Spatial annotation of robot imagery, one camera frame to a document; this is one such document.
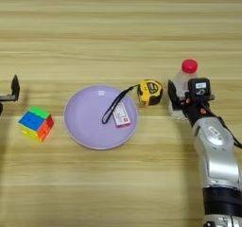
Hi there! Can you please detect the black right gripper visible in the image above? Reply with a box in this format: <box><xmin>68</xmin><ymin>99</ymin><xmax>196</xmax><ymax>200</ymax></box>
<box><xmin>167</xmin><ymin>79</ymin><xmax>216</xmax><ymax>121</ymax></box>

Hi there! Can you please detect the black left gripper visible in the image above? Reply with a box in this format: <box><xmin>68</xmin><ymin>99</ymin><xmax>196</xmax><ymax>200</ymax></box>
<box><xmin>0</xmin><ymin>74</ymin><xmax>21</xmax><ymax>115</ymax></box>

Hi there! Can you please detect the yellow black tape measure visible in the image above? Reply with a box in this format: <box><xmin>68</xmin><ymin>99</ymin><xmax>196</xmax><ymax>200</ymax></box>
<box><xmin>136</xmin><ymin>79</ymin><xmax>164</xmax><ymax>107</ymax></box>

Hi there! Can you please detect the colourful puzzle cube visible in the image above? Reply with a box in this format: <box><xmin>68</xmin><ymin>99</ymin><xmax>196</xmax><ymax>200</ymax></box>
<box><xmin>17</xmin><ymin>106</ymin><xmax>55</xmax><ymax>143</ymax></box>

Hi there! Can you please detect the black tape measure strap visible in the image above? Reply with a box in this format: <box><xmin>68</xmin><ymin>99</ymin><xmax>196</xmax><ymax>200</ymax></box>
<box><xmin>101</xmin><ymin>84</ymin><xmax>140</xmax><ymax>125</ymax></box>

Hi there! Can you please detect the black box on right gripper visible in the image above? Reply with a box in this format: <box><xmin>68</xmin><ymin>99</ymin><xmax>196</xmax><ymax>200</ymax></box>
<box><xmin>187</xmin><ymin>77</ymin><xmax>212</xmax><ymax>99</ymax></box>

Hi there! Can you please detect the purple round plate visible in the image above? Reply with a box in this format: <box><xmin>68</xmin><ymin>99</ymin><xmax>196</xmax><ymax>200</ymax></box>
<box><xmin>63</xmin><ymin>84</ymin><xmax>140</xmax><ymax>150</ymax></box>

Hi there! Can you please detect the pink white strap tag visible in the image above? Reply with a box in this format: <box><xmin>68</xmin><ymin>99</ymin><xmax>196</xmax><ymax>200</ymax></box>
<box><xmin>112</xmin><ymin>101</ymin><xmax>131</xmax><ymax>129</ymax></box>

